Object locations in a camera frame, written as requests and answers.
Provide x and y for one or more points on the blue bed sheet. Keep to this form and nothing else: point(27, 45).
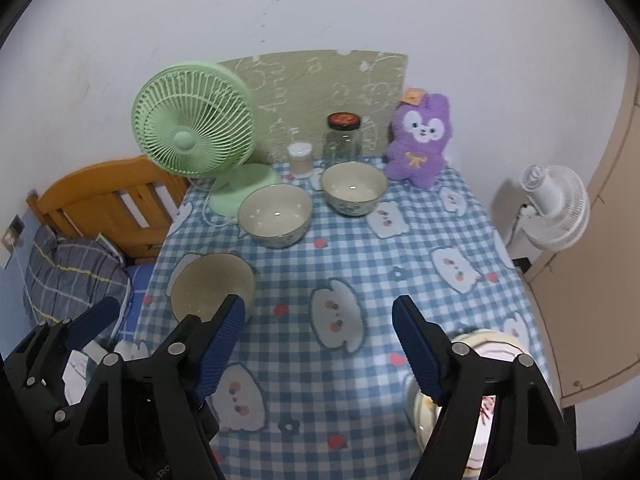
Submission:
point(135, 280)

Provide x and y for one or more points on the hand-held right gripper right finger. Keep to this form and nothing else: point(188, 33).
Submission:
point(417, 350)

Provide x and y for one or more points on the glass jar with black lid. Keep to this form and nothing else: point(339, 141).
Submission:
point(342, 145)

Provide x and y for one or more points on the pink-rimmed white plate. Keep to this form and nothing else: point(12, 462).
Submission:
point(486, 412)

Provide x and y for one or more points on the purple plush toy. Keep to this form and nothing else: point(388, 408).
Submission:
point(417, 160)

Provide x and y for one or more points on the grey striped blanket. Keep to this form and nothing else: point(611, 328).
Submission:
point(65, 275)

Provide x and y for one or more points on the wall socket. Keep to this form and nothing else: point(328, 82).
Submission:
point(16, 225)

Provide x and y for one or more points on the blue checkered tablecloth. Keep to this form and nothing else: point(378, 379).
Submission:
point(350, 270)

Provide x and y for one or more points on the white garment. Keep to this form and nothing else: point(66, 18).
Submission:
point(85, 375)

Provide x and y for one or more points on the white floor fan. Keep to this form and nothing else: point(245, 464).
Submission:
point(555, 205)

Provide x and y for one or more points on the floral ceramic bowl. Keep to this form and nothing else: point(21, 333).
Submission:
point(352, 185)
point(210, 280)
point(275, 212)

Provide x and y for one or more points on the green printed wall sticker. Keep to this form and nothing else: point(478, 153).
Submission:
point(310, 85)

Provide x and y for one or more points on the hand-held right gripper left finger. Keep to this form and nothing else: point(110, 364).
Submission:
point(220, 345)

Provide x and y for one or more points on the cotton swab container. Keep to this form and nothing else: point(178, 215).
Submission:
point(300, 162)

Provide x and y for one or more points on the beige door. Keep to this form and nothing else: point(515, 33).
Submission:
point(600, 285)

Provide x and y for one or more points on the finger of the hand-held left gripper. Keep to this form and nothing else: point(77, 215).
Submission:
point(95, 320)
point(42, 392)

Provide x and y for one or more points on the yellow floral plate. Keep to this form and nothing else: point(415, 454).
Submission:
point(422, 410)

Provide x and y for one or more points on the green desk fan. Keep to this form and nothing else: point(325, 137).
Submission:
point(192, 120)

